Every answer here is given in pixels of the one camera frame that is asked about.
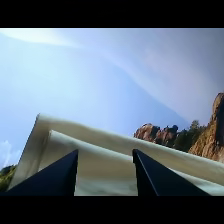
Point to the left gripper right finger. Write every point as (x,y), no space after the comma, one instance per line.
(160,178)

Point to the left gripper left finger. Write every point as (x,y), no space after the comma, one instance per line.
(55,178)

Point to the cream T-shirt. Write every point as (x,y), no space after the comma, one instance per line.
(106,166)

